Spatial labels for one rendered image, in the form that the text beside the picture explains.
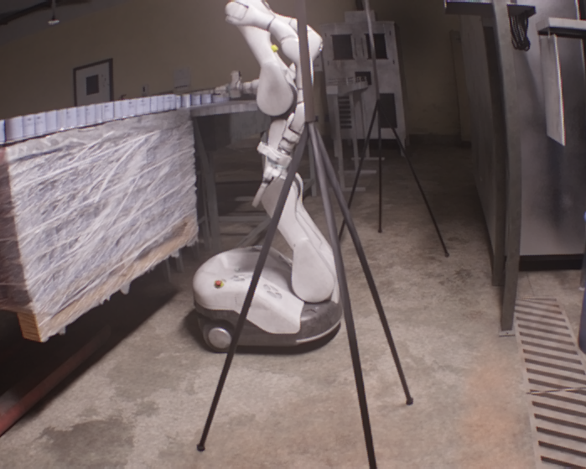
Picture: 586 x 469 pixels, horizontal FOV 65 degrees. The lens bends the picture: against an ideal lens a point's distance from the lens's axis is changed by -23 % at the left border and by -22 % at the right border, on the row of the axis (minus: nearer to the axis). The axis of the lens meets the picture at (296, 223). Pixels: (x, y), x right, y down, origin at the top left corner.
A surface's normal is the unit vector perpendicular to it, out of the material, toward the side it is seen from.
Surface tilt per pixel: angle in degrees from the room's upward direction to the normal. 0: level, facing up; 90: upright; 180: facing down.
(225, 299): 91
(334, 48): 90
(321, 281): 90
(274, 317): 90
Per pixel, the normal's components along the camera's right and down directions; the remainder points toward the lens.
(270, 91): -0.18, 0.27
